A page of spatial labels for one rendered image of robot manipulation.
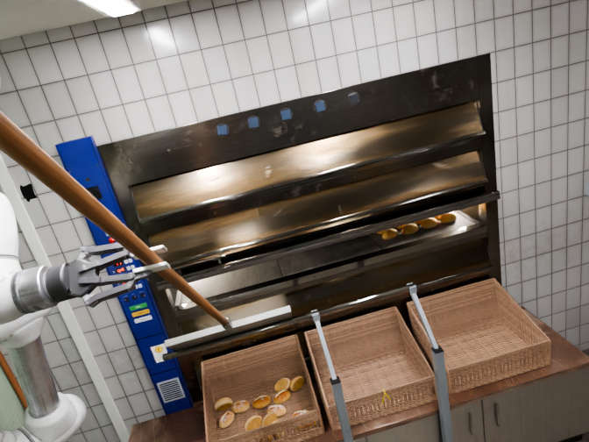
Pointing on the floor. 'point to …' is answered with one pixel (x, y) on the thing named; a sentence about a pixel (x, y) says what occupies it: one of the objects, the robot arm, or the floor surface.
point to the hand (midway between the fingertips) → (150, 260)
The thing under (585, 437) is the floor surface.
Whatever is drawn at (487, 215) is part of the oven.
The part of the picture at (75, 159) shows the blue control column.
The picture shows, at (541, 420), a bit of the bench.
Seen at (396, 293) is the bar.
